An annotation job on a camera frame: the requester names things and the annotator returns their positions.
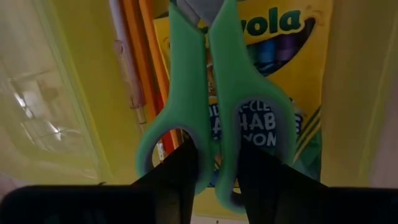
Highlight yellow transparent pencil case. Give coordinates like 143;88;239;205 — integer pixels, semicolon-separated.
0;0;398;224

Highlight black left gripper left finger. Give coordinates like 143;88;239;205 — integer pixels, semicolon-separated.
130;135;200;224

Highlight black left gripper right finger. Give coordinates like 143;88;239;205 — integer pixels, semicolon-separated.
238;139;330;224

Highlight green yellow crayon box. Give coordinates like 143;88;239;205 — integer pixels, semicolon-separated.
154;0;333;218

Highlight clear pink pen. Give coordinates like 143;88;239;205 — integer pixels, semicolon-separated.
108;0;149;125

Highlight green handled scissors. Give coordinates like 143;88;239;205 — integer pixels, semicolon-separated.
135;0;298;215

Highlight orange pencil pink eraser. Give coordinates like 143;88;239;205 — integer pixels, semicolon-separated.
122;0;158;122
138;0;184;155

